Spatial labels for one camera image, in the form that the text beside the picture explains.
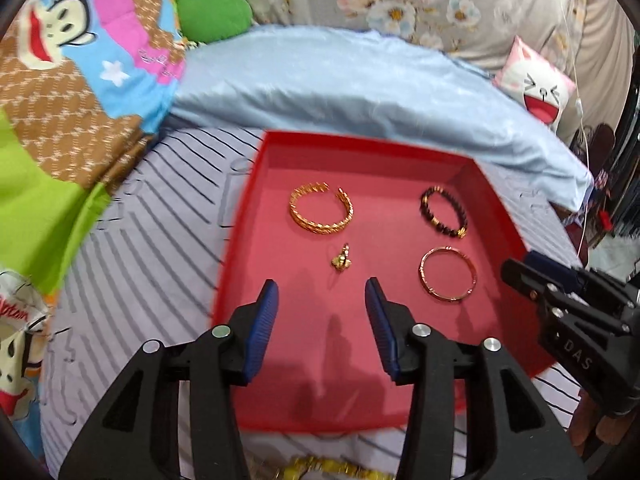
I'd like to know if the yellow crystal bead bracelet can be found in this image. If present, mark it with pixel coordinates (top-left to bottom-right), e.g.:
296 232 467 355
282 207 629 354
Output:
269 454 402 480

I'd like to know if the gold braided cuff bangle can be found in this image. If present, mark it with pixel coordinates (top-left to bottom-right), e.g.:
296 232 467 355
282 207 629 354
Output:
288 182 355 235

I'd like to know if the gold ring with charm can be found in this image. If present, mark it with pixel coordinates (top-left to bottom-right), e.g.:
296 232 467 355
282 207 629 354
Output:
328 242 355 274

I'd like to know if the dark wooden chair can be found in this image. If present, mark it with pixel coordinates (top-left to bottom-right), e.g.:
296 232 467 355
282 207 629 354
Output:
570 122 615 177

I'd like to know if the light blue pillow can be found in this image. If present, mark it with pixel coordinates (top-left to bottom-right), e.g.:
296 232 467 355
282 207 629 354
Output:
166 25 593 211

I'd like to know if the grey floral bedsheet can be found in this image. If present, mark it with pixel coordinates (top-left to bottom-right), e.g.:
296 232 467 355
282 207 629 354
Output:
246 0 634 139

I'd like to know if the pink white cat cushion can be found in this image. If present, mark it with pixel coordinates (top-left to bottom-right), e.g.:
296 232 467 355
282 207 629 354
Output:
492 36 576 131

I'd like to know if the black and gold bead bracelet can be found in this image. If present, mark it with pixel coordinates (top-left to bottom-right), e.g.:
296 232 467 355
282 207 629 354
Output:
418 185 470 240

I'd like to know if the white charging cable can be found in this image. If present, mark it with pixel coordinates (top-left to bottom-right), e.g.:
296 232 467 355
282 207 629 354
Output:
560 8 594 261

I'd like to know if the red shallow tray box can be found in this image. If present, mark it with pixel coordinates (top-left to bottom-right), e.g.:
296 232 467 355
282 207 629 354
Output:
213 130 552 434

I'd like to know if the cartoon monkey colourful quilt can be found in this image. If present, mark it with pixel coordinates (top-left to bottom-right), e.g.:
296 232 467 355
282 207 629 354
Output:
1 0 186 460

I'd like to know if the green plush cushion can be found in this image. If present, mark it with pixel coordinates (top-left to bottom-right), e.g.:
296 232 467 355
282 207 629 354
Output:
176 0 253 44

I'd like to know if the thin rose gold bangle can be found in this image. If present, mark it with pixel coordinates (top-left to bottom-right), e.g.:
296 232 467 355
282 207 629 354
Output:
418 246 478 304

